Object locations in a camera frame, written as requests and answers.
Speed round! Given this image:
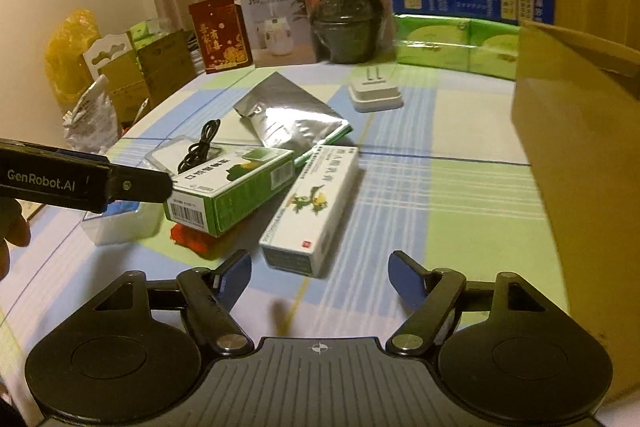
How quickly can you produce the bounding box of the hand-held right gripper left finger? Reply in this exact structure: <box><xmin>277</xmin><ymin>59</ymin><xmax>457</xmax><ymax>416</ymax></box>
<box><xmin>92</xmin><ymin>249</ymin><xmax>255</xmax><ymax>356</ymax></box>

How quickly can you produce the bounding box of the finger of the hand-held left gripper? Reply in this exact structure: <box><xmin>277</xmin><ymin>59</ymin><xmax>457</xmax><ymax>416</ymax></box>
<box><xmin>106</xmin><ymin>163</ymin><xmax>174</xmax><ymax>208</ymax></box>

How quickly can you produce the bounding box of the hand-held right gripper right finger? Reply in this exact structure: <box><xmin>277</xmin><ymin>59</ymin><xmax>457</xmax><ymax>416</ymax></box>
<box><xmin>386</xmin><ymin>250</ymin><xmax>548</xmax><ymax>358</ymax></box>

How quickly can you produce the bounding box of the clear plastic box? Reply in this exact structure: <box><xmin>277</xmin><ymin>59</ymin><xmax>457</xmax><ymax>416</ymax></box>
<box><xmin>81</xmin><ymin>202</ymin><xmax>156</xmax><ymax>247</ymax></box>

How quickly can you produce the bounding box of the black cable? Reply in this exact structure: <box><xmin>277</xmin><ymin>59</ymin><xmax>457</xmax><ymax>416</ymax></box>
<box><xmin>177</xmin><ymin>119</ymin><xmax>222</xmax><ymax>175</ymax></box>

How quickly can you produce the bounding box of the red packet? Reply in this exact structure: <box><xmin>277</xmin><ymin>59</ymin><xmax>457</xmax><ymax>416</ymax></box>
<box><xmin>169</xmin><ymin>223</ymin><xmax>216</xmax><ymax>255</ymax></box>

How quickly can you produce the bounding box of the green and white box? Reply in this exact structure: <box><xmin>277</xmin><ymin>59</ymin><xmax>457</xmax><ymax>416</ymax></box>
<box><xmin>163</xmin><ymin>146</ymin><xmax>295</xmax><ymax>238</ymax></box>

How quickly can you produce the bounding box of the white box with dragon print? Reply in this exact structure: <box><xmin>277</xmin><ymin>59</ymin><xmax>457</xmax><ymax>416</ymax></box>
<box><xmin>259</xmin><ymin>145</ymin><xmax>359</xmax><ymax>279</ymax></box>

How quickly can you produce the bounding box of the large cardboard box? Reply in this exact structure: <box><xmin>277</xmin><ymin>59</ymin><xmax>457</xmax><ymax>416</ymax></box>
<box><xmin>510</xmin><ymin>19</ymin><xmax>640</xmax><ymax>408</ymax></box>

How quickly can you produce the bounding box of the desktop with checked tablecloth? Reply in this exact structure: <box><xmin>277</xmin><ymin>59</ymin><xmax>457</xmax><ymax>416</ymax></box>
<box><xmin>0</xmin><ymin>57</ymin><xmax>573</xmax><ymax>408</ymax></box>

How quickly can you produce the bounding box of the person's left hand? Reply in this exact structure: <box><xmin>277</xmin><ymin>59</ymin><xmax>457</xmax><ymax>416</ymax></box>
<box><xmin>0</xmin><ymin>199</ymin><xmax>32</xmax><ymax>281</ymax></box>

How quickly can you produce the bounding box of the white plastic bag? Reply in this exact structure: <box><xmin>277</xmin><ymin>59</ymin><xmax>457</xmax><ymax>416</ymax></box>
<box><xmin>62</xmin><ymin>74</ymin><xmax>121</xmax><ymax>155</ymax></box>

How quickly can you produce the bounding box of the olive cardboard box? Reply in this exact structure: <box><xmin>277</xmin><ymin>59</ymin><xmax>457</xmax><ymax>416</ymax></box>
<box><xmin>102</xmin><ymin>69</ymin><xmax>151</xmax><ymax>130</ymax></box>

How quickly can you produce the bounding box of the yellow plastic bag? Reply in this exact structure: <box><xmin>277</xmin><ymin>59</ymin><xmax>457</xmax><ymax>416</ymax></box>
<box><xmin>44</xmin><ymin>8</ymin><xmax>108</xmax><ymax>105</ymax></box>

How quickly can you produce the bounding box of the small brown cardboard box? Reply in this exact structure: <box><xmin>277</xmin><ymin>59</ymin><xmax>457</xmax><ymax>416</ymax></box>
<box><xmin>136</xmin><ymin>29</ymin><xmax>196</xmax><ymax>108</ymax></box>

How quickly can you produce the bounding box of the white hang-tab box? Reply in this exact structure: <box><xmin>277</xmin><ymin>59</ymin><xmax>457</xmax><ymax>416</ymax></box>
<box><xmin>82</xmin><ymin>32</ymin><xmax>136</xmax><ymax>82</ymax></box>

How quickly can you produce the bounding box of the light green box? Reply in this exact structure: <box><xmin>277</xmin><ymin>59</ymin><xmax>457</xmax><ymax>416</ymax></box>
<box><xmin>130</xmin><ymin>19</ymin><xmax>168</xmax><ymax>50</ymax></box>

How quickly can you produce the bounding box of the silver foil pouch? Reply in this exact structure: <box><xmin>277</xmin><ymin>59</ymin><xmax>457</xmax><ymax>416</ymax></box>
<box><xmin>233</xmin><ymin>73</ymin><xmax>352</xmax><ymax>168</ymax></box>

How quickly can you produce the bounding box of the red envelope pack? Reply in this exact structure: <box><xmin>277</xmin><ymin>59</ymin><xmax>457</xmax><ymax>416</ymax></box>
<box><xmin>188</xmin><ymin>0</ymin><xmax>252</xmax><ymax>75</ymax></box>

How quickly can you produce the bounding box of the white power adapter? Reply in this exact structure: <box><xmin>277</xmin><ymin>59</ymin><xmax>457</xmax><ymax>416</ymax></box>
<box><xmin>348</xmin><ymin>65</ymin><xmax>404</xmax><ymax>112</ymax></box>

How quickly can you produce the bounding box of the white humidifier box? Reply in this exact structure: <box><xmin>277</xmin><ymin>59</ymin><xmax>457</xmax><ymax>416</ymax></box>
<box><xmin>236</xmin><ymin>0</ymin><xmax>317</xmax><ymax>68</ymax></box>

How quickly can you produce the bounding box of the green tissue pack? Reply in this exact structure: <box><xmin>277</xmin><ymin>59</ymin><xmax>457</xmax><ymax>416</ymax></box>
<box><xmin>470</xmin><ymin>19</ymin><xmax>521</xmax><ymax>81</ymax></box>
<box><xmin>394</xmin><ymin>13</ymin><xmax>473</xmax><ymax>72</ymax></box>

